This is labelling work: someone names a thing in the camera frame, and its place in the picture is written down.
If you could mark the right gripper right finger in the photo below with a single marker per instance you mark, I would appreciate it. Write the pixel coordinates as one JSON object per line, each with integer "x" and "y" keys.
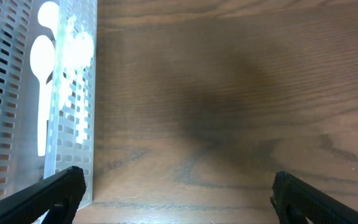
{"x": 296, "y": 202}

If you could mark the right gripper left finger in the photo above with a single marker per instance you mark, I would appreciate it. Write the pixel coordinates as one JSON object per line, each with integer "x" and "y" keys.
{"x": 57, "y": 198}

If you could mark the clear plastic basket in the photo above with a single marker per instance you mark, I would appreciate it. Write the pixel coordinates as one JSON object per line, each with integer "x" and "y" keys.
{"x": 70, "y": 127}

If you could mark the white spoon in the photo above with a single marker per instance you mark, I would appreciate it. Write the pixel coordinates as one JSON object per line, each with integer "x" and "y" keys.
{"x": 48, "y": 16}
{"x": 42, "y": 57}

